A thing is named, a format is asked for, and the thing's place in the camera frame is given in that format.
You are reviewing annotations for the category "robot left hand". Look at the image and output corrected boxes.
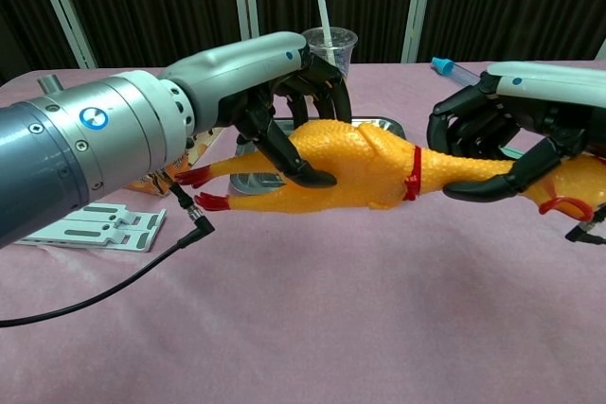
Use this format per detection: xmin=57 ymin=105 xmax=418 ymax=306
xmin=158 ymin=30 xmax=354 ymax=188

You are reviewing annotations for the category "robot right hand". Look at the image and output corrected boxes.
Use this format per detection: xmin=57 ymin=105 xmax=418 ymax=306
xmin=425 ymin=61 xmax=606 ymax=204

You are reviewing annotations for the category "yellow rubber chicken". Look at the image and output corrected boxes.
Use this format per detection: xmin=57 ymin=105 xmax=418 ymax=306
xmin=174 ymin=119 xmax=606 ymax=223

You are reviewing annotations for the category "rectangular metal tray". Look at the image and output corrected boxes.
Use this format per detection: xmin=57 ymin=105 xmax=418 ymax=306
xmin=229 ymin=114 xmax=406 ymax=197

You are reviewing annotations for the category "orange cardboard box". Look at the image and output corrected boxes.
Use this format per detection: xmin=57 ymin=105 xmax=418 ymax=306
xmin=125 ymin=127 xmax=226 ymax=200

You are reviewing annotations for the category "clear plastic cup, orange drink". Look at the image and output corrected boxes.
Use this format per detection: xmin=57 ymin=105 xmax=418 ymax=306
xmin=301 ymin=27 xmax=359 ymax=79

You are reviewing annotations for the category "white drinking straw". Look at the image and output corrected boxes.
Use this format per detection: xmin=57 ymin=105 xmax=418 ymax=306
xmin=311 ymin=0 xmax=332 ymax=48

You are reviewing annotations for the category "blue green water squirter tube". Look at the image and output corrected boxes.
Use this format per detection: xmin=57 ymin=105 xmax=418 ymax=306
xmin=430 ymin=57 xmax=482 ymax=88

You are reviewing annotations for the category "white folding stand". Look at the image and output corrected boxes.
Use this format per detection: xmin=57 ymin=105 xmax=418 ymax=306
xmin=13 ymin=202 xmax=168 ymax=253

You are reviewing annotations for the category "pink tablecloth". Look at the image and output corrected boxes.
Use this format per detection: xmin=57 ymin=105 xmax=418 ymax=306
xmin=0 ymin=61 xmax=606 ymax=404

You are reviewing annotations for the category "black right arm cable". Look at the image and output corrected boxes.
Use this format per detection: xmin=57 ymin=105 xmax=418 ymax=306
xmin=565 ymin=207 xmax=606 ymax=247

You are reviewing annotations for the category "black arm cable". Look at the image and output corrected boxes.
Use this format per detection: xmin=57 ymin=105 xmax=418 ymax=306
xmin=565 ymin=207 xmax=606 ymax=247
xmin=0 ymin=181 xmax=217 ymax=329

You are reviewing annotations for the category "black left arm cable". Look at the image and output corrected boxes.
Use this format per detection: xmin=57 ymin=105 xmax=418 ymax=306
xmin=0 ymin=181 xmax=217 ymax=329

